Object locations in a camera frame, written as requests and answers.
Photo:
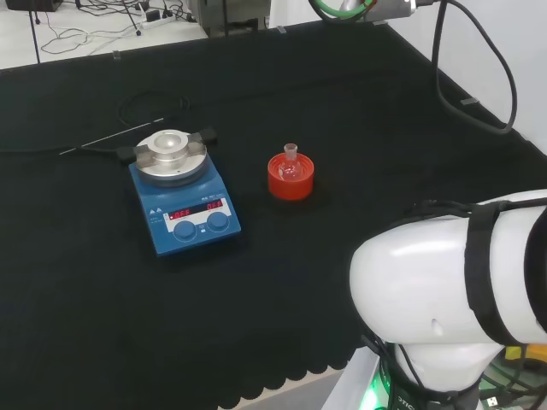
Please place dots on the clear glass round-bottom flask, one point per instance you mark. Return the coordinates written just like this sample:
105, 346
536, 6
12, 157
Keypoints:
290, 164

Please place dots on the thin steel probe rod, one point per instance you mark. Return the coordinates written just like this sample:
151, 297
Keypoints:
111, 136

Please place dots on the blue-base heater with steel block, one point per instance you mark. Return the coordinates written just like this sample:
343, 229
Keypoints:
188, 200

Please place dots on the white power strip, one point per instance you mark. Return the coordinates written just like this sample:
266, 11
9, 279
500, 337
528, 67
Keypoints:
156, 19

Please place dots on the black tripod leg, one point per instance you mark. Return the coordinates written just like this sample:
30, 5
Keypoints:
36, 38

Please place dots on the black bench cloth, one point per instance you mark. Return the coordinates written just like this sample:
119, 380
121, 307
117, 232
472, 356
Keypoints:
128, 320

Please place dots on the red round flask holder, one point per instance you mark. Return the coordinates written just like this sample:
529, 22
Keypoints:
290, 190

